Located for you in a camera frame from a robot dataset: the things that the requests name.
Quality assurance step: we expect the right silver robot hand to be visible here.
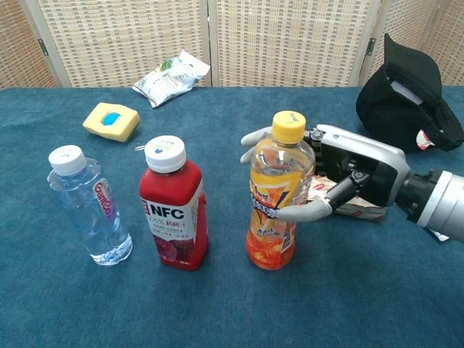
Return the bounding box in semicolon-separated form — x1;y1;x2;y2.
240;124;410;222

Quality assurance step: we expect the orange tea bottle yellow cap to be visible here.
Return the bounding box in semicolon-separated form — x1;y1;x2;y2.
246;110;316;271

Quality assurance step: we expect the red NFC juice bottle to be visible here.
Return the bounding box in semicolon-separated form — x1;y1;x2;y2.
138;135;210;272

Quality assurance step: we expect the beige red snack packet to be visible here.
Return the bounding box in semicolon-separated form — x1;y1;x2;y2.
307;173;387;222

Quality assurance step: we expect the black baseball cap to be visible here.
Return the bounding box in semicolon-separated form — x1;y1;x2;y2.
355;33;464;153

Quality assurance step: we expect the white green snack bag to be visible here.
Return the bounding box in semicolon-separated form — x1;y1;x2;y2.
132;50;212;109

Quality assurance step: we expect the yellow sponge with blue centre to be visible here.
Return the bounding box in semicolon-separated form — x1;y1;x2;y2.
82;102;141;143

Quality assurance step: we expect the woven folding screen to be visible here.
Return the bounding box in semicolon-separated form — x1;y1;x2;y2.
0;0;464;88

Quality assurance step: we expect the clear water bottle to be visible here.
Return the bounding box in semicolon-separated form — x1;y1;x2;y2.
46;144;133;267

